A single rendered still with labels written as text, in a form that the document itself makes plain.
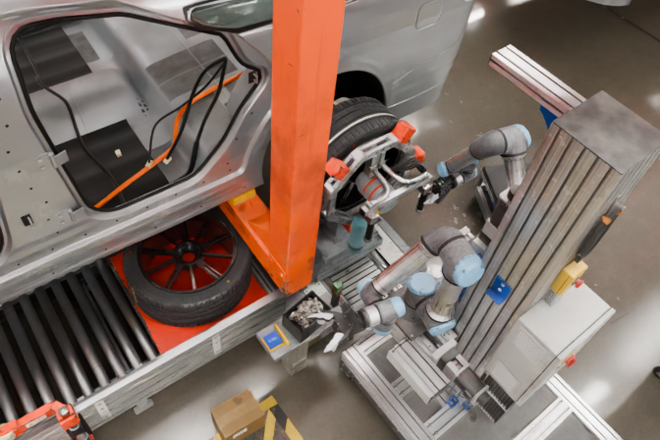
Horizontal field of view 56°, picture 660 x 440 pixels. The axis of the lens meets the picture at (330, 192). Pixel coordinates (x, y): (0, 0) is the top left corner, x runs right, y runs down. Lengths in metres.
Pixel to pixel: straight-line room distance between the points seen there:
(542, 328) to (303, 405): 1.49
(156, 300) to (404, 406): 1.33
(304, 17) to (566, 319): 1.47
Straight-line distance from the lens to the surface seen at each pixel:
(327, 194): 3.01
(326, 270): 3.62
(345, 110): 3.01
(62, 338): 3.45
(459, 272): 2.22
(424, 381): 2.77
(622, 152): 1.93
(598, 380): 3.95
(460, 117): 4.88
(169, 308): 3.17
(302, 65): 1.96
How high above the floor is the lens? 3.24
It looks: 51 degrees down
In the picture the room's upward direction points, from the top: 8 degrees clockwise
